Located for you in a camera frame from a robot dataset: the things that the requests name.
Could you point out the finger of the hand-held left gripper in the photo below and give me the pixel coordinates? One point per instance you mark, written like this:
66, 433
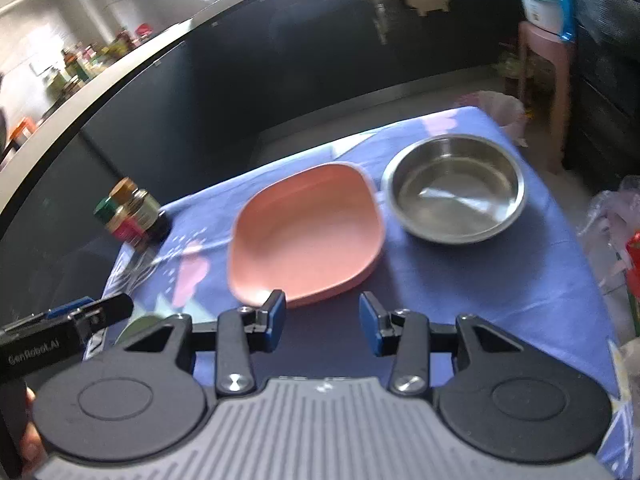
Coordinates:
70, 307
107, 310

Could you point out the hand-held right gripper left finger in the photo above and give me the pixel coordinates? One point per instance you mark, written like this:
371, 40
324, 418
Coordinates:
275, 320

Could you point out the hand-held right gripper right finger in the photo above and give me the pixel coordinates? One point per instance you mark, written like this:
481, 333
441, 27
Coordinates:
370, 325

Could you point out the green rimmed plate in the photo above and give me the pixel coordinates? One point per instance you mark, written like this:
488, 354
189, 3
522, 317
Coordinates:
137, 329

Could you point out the pink plate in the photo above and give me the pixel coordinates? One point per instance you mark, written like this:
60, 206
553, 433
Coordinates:
300, 230

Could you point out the person's left hand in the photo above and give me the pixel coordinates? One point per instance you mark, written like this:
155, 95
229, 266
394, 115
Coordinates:
32, 435

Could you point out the red label spice jar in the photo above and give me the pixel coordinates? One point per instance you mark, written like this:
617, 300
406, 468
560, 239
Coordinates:
122, 225

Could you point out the dark sauce bottle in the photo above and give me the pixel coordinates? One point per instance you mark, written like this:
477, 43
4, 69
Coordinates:
146, 210

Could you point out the blue printed tablecloth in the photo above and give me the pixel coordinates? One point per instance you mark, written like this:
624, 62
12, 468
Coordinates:
475, 285

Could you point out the stainless steel bowl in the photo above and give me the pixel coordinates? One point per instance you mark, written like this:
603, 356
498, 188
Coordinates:
452, 195

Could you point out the pink plastic bag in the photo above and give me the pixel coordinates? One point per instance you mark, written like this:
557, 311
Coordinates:
492, 110

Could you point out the row of condiment bottles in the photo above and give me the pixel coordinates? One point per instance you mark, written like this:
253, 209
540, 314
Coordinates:
95, 57

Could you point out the clear plastic bag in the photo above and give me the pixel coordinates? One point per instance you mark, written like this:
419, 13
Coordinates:
607, 220

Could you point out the red and yellow box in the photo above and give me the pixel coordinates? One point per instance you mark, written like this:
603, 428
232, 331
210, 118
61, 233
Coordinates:
635, 280

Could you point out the bag of greens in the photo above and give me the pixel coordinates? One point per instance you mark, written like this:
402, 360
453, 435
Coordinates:
515, 64

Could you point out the white kitchen countertop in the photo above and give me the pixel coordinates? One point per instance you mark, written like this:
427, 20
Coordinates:
200, 17

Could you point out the pink plastic stool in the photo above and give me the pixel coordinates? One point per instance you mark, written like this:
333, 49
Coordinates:
545, 50

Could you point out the black storage rack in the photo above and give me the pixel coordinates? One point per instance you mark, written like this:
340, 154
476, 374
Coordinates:
605, 85

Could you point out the white bucket blue lid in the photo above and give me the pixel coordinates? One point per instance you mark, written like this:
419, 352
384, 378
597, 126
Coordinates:
540, 2

